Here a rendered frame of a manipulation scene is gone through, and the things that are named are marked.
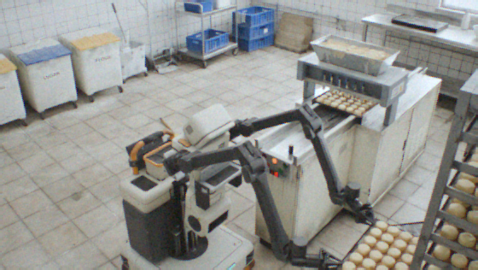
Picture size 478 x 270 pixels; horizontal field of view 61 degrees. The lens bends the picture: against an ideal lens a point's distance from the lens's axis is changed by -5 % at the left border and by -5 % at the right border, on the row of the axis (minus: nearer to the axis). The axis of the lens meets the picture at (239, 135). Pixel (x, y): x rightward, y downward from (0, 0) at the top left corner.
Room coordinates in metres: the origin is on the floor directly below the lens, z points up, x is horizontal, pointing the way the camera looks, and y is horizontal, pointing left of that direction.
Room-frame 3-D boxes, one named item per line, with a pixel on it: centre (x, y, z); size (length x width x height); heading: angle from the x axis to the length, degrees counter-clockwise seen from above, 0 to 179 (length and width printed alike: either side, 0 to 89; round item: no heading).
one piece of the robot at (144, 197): (2.06, 0.41, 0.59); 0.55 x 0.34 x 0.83; 140
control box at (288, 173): (2.19, -0.23, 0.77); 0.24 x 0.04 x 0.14; 49
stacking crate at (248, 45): (6.94, -0.23, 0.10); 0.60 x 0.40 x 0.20; 133
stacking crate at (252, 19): (6.94, -0.23, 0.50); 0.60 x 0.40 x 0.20; 138
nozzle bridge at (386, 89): (2.84, -0.80, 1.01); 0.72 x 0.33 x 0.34; 49
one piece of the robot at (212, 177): (1.82, 0.11, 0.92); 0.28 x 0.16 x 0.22; 140
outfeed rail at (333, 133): (2.83, -0.99, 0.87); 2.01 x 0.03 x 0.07; 139
